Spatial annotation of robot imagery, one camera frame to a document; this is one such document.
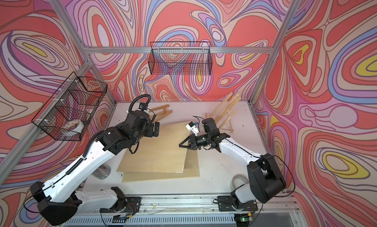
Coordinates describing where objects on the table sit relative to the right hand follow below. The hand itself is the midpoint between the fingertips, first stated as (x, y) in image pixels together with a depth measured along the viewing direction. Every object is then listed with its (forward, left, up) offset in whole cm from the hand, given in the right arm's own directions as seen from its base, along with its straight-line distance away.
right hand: (181, 149), depth 75 cm
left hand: (+9, +14, +12) cm, 20 cm away
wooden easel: (+21, -24, +3) cm, 32 cm away
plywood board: (-5, -4, -16) cm, 17 cm away
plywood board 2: (+2, +13, -8) cm, 15 cm away
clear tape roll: (-10, -31, -14) cm, 36 cm away
